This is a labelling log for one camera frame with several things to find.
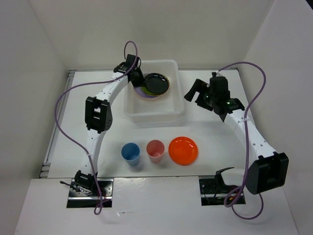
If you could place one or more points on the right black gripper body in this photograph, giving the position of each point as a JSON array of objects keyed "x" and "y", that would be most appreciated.
[{"x": 211, "y": 97}]

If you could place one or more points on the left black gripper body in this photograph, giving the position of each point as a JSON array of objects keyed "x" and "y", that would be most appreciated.
[{"x": 138, "y": 71}]

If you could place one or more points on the purple round plate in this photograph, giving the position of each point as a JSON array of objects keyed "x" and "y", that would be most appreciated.
[{"x": 139, "y": 91}]

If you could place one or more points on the green round plate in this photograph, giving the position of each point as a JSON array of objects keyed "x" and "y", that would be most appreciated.
[{"x": 146, "y": 91}]

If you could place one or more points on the yellow woven pattern plate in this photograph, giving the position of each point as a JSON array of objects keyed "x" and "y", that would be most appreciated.
[{"x": 168, "y": 84}]

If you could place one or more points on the black round plate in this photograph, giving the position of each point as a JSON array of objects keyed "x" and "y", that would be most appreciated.
[{"x": 156, "y": 83}]

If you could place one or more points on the pink plastic cup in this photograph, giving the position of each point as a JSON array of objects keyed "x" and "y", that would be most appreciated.
[{"x": 155, "y": 150}]

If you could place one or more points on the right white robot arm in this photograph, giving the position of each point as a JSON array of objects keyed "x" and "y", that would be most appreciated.
[{"x": 267, "y": 169}]

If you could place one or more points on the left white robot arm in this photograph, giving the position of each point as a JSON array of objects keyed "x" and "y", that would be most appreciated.
[{"x": 98, "y": 118}]

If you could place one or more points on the white plastic bin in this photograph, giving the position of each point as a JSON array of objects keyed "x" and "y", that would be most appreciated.
[{"x": 165, "y": 111}]

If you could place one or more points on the orange round plate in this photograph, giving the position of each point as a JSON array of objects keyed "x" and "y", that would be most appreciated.
[{"x": 183, "y": 151}]

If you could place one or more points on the blue plastic cup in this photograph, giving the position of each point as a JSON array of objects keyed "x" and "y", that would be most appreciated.
[{"x": 131, "y": 153}]

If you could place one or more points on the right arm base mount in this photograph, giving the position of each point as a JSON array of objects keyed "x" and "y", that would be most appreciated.
[{"x": 213, "y": 190}]

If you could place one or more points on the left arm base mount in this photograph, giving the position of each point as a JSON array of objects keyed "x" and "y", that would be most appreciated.
[{"x": 78, "y": 197}]

